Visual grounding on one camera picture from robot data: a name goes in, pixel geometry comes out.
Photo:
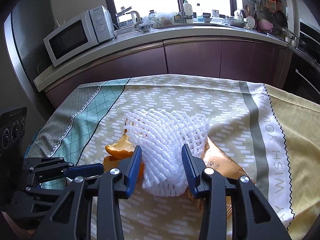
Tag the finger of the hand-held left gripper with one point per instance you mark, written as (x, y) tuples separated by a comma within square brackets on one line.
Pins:
[(85, 170), (42, 195)]

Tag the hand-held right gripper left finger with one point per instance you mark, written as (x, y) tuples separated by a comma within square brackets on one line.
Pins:
[(132, 172)]

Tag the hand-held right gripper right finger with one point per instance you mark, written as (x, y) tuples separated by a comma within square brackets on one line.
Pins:
[(190, 172)]

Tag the white foam fruit net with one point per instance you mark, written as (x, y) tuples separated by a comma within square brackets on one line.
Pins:
[(165, 140)]

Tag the orange peel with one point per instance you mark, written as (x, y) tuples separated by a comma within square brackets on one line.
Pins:
[(117, 150)]

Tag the small gold foil wrapper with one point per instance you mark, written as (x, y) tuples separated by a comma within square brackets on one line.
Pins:
[(222, 162)]

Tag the patterned tablecloth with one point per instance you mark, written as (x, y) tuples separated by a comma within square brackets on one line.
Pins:
[(200, 97)]

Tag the grey refrigerator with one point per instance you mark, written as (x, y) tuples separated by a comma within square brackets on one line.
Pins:
[(22, 55)]

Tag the white microwave oven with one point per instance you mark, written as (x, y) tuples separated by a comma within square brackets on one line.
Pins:
[(67, 40)]

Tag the brown kitchen counter cabinet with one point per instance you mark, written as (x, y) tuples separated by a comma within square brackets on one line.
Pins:
[(192, 57)]

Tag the clear food container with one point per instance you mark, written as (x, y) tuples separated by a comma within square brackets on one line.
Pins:
[(124, 31)]

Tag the blue and white bowl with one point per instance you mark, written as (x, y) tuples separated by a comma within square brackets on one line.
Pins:
[(145, 27)]

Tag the built-in black oven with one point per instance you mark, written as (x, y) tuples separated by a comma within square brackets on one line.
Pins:
[(302, 77)]

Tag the glass teapot with lid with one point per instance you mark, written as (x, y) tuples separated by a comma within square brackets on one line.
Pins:
[(123, 18)]

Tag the white electric kettle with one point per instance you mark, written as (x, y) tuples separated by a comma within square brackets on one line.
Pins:
[(135, 18)]

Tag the clear plastic bag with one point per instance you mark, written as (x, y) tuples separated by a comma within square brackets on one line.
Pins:
[(166, 18)]

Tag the clear bottle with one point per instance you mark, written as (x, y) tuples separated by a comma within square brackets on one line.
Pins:
[(199, 13)]

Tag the small glass jar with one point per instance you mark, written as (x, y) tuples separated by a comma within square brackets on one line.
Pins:
[(152, 14)]

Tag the white mug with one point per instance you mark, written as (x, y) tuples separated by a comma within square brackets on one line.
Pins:
[(215, 13)]

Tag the white perforated ladle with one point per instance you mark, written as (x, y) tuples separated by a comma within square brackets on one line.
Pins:
[(250, 22)]

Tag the pink bowl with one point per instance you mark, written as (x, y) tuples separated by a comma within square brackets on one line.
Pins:
[(264, 25)]

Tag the white soap pump bottle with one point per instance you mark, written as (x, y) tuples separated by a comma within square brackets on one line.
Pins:
[(188, 7)]

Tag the metal kitchen faucet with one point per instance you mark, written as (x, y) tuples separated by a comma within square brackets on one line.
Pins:
[(180, 5)]

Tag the metal pot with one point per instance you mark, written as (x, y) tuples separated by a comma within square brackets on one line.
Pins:
[(290, 35)]

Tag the black gas stove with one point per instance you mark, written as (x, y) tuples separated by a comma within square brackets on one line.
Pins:
[(310, 51)]

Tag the black frying pan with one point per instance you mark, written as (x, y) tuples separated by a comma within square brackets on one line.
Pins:
[(281, 18)]

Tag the metal strainer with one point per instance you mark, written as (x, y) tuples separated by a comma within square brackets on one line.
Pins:
[(269, 11)]

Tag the black range hood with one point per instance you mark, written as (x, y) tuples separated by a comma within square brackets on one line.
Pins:
[(310, 31)]

